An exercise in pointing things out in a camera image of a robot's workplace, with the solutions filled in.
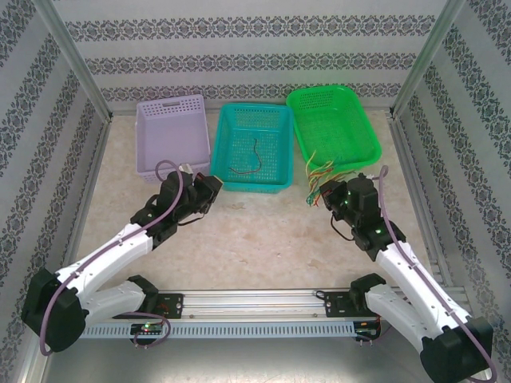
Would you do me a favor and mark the green wire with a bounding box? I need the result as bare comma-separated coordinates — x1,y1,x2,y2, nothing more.
303,186,323,207

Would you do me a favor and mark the red wire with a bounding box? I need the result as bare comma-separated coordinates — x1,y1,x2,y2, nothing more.
311,160,341,208

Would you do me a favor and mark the dark wire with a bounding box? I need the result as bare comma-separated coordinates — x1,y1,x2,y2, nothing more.
228,137,263,176

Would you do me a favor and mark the teal plastic basket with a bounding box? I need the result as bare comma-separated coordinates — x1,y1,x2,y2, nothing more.
209,102,295,193

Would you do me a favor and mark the green plastic basket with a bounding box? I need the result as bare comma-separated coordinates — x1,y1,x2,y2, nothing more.
285,85,383,176

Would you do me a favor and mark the lavender plastic basket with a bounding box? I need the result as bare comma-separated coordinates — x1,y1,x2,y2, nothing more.
135,95,212,185

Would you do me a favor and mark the grey metal shelf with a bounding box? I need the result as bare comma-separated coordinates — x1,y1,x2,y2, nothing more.
23,334,492,383

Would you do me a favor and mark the thin black left gripper cable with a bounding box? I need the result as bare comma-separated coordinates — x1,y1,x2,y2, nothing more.
175,211,209,227

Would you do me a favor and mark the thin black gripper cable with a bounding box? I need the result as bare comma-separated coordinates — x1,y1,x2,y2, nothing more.
330,217,357,243
175,211,209,227

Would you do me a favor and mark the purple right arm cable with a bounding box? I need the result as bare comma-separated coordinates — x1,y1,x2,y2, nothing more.
358,164,498,383

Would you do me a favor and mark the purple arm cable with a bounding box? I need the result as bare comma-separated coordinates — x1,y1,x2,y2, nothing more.
358,164,498,383
39,159,187,357

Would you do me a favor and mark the thin black right gripper cable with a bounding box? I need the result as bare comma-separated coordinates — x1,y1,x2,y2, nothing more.
330,217,357,243

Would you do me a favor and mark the aluminium table side rail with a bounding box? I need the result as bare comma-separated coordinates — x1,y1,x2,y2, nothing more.
53,115,115,292

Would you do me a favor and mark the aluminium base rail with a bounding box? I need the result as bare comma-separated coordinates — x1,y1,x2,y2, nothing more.
79,290,468,320

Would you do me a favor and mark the slotted grey cable duct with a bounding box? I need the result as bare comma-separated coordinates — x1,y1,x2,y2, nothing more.
79,322,356,339

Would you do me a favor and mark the aluminium frame post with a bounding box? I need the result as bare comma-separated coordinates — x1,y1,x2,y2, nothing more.
30,0,113,120
389,0,468,119

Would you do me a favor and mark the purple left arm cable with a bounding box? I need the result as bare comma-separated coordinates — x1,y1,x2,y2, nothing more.
39,159,187,357

